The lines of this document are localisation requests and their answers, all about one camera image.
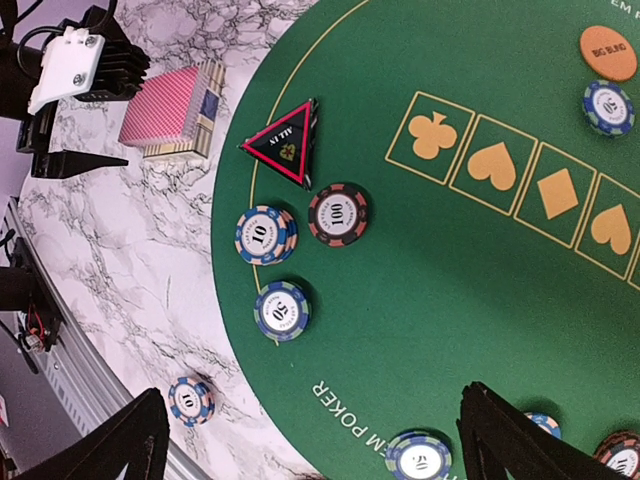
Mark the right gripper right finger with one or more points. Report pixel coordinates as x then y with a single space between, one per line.
500 442

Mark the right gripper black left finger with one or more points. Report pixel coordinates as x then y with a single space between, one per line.
133 443

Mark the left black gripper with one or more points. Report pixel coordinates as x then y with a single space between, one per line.
34 138

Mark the teal chips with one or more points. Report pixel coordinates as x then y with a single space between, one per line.
282 311
608 109
419 455

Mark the red playing card deck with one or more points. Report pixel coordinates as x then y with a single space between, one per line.
163 111

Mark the red chips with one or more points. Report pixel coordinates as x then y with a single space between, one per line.
338 214
620 452

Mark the white chips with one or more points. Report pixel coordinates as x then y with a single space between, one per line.
546 422
266 235

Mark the black triangular dealer button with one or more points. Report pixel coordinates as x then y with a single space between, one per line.
287 145

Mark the orange big blind button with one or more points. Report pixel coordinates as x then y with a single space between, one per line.
608 53

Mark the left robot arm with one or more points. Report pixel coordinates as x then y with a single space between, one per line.
120 74

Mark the blue gold card box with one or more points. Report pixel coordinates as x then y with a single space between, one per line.
198 145

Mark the round green poker mat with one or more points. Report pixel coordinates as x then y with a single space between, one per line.
502 243

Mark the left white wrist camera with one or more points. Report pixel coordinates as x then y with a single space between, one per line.
69 66

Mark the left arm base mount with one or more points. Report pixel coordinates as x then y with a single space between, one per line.
24 290

